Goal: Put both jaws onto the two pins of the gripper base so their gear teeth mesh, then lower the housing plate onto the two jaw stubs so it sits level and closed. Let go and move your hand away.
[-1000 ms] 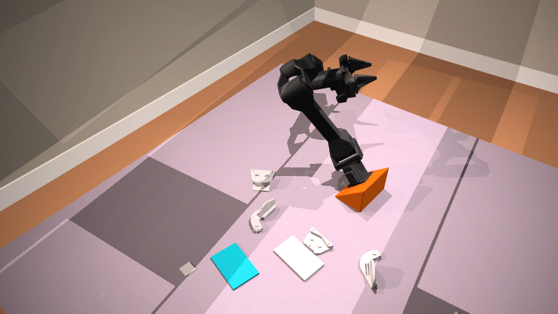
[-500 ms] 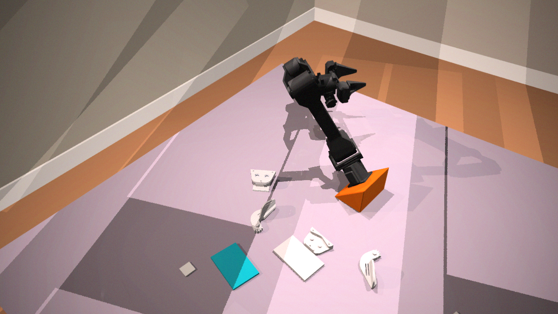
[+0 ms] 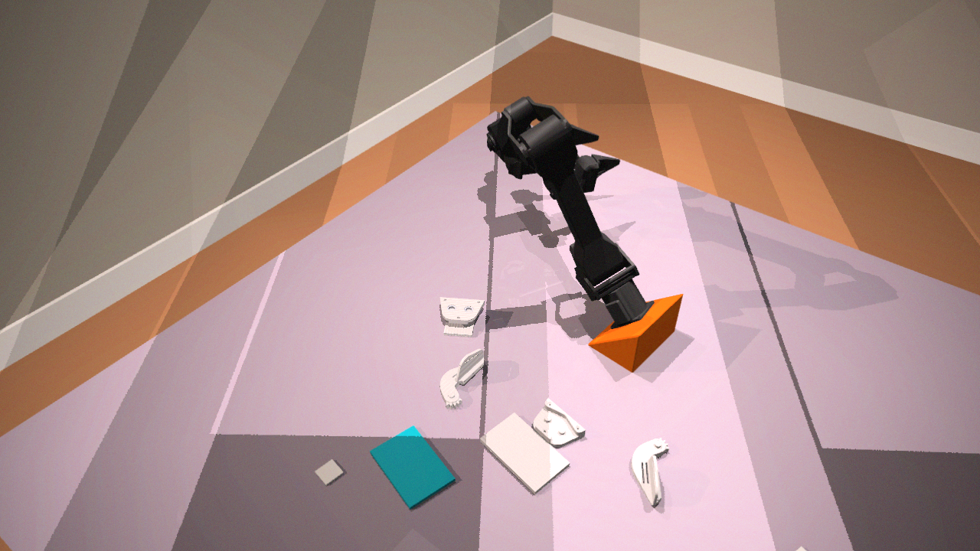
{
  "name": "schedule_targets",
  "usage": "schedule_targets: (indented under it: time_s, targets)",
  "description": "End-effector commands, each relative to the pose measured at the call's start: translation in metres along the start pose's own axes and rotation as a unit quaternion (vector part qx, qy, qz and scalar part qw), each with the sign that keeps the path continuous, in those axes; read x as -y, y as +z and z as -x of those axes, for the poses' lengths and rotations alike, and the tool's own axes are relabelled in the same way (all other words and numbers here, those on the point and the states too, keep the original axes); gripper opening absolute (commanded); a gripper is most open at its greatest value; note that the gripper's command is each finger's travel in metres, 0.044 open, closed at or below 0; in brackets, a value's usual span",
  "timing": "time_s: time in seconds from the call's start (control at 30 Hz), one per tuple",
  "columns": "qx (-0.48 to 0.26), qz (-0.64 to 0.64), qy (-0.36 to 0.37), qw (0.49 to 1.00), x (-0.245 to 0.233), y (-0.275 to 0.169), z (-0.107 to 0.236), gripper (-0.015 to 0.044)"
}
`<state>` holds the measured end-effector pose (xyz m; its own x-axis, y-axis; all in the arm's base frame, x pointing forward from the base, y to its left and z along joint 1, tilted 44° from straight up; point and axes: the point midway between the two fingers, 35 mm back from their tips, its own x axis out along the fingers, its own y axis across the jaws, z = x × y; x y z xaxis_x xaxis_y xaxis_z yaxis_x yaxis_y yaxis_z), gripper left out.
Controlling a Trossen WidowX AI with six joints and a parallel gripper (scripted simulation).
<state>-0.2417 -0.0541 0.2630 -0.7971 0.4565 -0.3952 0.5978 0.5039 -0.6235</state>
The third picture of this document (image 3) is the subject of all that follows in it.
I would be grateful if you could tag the cyan flat rectangular plate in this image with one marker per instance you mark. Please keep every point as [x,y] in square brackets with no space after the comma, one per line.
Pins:
[412,467]

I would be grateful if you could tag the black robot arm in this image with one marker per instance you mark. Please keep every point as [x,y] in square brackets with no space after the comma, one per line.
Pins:
[548,149]

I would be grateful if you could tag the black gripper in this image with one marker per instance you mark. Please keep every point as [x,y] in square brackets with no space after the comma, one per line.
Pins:
[588,169]

